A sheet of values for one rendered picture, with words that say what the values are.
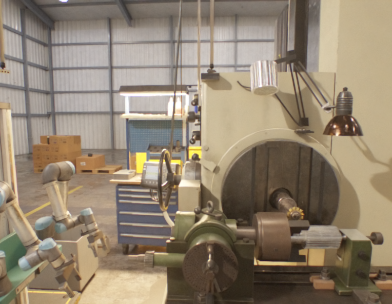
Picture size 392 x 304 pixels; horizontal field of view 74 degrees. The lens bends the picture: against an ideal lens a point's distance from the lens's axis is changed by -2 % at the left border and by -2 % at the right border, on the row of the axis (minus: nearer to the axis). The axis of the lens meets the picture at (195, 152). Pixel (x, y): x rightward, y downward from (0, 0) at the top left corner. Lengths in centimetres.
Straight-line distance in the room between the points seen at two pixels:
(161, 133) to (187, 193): 231
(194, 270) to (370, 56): 127
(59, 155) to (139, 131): 577
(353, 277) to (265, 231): 40
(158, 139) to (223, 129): 228
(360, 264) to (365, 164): 54
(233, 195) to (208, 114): 42
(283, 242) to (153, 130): 278
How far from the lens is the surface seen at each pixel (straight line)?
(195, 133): 181
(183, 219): 106
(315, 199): 140
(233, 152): 135
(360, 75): 155
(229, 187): 130
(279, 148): 129
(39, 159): 959
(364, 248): 124
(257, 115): 138
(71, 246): 281
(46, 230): 223
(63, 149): 908
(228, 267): 97
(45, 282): 312
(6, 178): 212
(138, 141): 366
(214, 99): 136
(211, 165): 133
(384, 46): 163
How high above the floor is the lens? 167
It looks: 7 degrees down
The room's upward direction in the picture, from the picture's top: straight up
